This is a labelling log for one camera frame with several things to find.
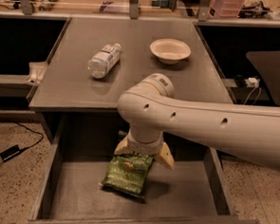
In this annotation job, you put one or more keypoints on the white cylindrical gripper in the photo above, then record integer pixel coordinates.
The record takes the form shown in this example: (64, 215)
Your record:
(143, 146)

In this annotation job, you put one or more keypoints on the green jalapeno chip bag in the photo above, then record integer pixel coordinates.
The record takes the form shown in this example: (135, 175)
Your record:
(127, 173)

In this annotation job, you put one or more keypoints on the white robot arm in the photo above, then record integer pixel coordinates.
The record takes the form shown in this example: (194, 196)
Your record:
(249, 132)

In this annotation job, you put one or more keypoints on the open grey wooden drawer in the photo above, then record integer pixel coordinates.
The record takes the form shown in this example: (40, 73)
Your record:
(194, 192)

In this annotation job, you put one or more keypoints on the grey cabinet counter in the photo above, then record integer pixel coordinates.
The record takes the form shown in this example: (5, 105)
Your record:
(68, 85)

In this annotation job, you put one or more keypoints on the clear plastic water bottle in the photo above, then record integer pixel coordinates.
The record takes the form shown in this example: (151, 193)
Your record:
(104, 60)

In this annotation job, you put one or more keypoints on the white paper bowl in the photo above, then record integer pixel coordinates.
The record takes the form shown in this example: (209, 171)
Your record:
(170, 51)

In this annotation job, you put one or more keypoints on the black power adapter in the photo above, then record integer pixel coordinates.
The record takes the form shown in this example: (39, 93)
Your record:
(10, 153)

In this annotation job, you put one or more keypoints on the white plug and outlet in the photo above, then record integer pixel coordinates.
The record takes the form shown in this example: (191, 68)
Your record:
(243, 82)

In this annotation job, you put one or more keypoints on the pink plastic container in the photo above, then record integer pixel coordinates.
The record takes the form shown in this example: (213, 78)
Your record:
(225, 8)

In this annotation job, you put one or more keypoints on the white bracket on shelf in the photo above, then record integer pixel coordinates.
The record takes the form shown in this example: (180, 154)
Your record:
(37, 71)

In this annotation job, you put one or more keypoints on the grey metal post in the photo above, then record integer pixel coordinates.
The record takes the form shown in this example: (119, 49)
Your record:
(134, 9)

